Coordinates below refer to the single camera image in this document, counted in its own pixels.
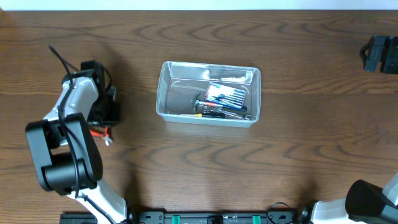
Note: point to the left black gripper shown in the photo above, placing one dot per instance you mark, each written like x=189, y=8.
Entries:
x=114, y=115

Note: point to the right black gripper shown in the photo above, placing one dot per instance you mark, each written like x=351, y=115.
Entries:
x=380, y=43

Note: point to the red handled cutting pliers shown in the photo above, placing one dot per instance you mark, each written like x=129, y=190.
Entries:
x=105, y=135

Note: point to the small claw hammer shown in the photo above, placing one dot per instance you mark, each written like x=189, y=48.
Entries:
x=197, y=102

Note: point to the silver wrench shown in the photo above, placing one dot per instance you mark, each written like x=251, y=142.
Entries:
x=227, y=114

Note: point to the black yellow screwdriver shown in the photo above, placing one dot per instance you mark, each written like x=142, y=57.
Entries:
x=206, y=115

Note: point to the blue precision screwdriver set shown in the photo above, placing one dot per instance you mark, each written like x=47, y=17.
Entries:
x=225, y=95

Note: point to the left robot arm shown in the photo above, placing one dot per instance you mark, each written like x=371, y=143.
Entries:
x=64, y=152

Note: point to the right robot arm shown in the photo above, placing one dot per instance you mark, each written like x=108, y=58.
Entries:
x=364, y=202

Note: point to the clear plastic container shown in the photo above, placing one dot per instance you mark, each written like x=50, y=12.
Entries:
x=179, y=83

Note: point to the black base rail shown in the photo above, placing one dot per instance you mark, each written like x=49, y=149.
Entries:
x=189, y=218

